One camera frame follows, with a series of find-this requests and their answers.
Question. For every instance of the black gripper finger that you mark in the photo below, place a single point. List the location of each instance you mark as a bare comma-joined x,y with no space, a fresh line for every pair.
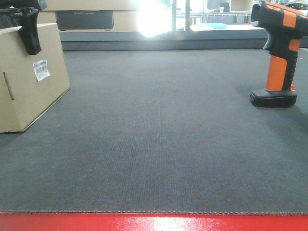
26,19

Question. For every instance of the brown cardboard package box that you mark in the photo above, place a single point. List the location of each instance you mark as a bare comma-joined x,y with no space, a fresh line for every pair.
30,84

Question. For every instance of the orange black barcode scanner gun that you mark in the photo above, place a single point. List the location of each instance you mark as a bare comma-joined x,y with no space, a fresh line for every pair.
285,28

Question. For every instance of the large printed cardboard box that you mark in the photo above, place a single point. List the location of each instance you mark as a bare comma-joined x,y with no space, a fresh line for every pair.
86,15

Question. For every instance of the raised grey mat platform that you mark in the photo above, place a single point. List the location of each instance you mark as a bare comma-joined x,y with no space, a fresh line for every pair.
169,41

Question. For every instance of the dark grey fabric mat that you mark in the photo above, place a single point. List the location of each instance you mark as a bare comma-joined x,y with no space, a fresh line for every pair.
162,131

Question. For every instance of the blue tray in background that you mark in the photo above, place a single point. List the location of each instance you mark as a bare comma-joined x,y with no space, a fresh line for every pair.
215,25

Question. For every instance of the red metal table frame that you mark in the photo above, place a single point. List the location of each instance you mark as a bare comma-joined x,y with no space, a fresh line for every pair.
149,222

